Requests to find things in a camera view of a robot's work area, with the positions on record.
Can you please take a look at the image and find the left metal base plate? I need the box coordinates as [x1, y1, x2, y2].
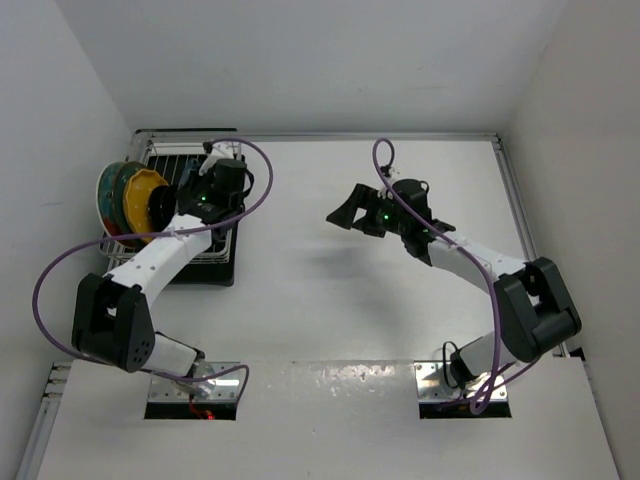
[148, 361, 242, 403]

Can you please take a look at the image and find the dark blue leaf-shaped dish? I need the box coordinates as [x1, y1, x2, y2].
[181, 157, 200, 183]

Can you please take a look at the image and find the red and teal plate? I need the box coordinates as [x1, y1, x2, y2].
[96, 161, 131, 236]

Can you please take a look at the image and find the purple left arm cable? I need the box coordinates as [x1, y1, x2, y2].
[32, 137, 275, 401]

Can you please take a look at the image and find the black round plate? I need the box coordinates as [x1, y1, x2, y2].
[147, 185, 178, 232]

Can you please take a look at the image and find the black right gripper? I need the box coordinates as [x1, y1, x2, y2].
[327, 184, 409, 238]

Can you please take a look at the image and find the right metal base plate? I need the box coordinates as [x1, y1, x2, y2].
[414, 361, 489, 406]

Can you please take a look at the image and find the metal base plate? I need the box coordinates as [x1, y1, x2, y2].
[414, 361, 489, 406]
[148, 361, 242, 403]

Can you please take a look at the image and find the yellow polka dot plate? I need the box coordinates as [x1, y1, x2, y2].
[123, 169, 169, 234]

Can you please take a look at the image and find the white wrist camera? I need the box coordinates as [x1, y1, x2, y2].
[378, 165, 400, 198]
[198, 141, 245, 177]

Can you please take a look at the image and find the metal wire dish rack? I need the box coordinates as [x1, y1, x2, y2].
[100, 143, 233, 265]

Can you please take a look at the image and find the black drip tray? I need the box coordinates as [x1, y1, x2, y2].
[109, 159, 254, 293]

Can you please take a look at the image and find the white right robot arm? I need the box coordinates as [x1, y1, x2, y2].
[326, 179, 582, 390]

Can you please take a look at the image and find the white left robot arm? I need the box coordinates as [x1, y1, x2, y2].
[71, 157, 252, 380]

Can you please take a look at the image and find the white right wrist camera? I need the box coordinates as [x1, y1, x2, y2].
[378, 165, 400, 198]

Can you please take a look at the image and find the teal round floral plate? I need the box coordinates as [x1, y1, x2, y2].
[112, 162, 144, 234]

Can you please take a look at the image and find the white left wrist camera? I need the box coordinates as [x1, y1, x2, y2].
[198, 141, 245, 177]

